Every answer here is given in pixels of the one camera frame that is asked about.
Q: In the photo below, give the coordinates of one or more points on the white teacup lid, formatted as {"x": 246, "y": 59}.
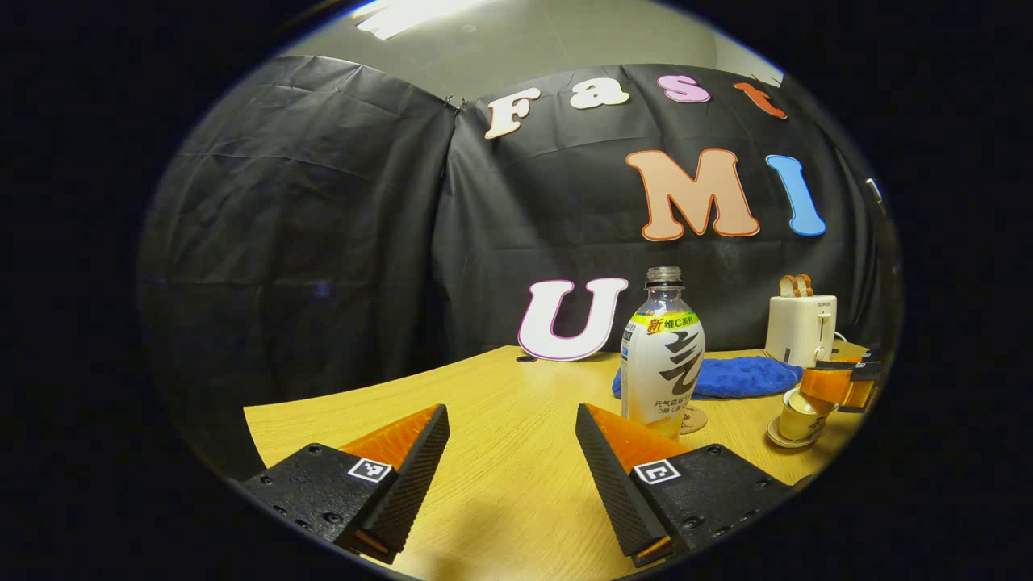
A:
{"x": 811, "y": 401}

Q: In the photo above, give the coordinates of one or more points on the black backdrop cloth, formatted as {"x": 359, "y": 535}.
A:
{"x": 323, "y": 242}

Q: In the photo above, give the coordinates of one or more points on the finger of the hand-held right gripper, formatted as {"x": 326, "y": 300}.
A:
{"x": 863, "y": 367}
{"x": 831, "y": 387}

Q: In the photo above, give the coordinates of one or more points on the round wooden coaster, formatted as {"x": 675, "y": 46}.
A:
{"x": 694, "y": 420}

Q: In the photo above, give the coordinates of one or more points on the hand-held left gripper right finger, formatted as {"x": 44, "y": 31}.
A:
{"x": 613, "y": 484}

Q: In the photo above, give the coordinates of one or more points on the clear labelled water bottle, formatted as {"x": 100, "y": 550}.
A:
{"x": 662, "y": 363}

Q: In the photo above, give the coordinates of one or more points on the toast slice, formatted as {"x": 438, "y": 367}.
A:
{"x": 805, "y": 285}
{"x": 788, "y": 286}

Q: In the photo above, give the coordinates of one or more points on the white toaster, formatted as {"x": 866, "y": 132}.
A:
{"x": 799, "y": 331}

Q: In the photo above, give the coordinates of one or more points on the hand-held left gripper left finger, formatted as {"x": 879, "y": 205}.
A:
{"x": 416, "y": 476}

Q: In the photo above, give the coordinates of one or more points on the teacup saucer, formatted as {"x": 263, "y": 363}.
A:
{"x": 776, "y": 440}

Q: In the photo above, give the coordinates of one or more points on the white teacup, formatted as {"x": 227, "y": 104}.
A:
{"x": 799, "y": 426}

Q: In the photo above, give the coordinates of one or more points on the blue towel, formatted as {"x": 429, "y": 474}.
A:
{"x": 742, "y": 377}

